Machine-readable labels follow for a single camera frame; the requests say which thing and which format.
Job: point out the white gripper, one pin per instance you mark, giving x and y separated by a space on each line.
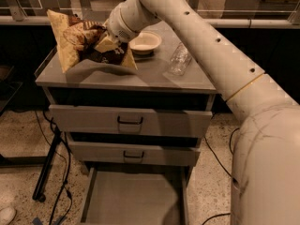
119 28

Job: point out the brown chip bag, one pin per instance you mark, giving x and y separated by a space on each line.
76 39

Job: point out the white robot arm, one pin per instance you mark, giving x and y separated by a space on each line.
266 156

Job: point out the grey drawer cabinet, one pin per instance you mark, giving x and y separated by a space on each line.
149 86

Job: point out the grey top drawer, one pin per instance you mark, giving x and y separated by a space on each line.
146 122

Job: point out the grey middle drawer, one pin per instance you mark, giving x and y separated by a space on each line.
110 152

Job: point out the grey open bottom drawer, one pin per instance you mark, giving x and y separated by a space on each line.
135 195

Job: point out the white paper bowl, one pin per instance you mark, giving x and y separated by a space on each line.
145 43

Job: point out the clear plastic water bottle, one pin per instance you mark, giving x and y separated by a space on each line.
179 61

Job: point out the black table leg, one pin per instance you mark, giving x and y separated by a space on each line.
38 194

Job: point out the white shoe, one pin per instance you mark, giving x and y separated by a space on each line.
7 215

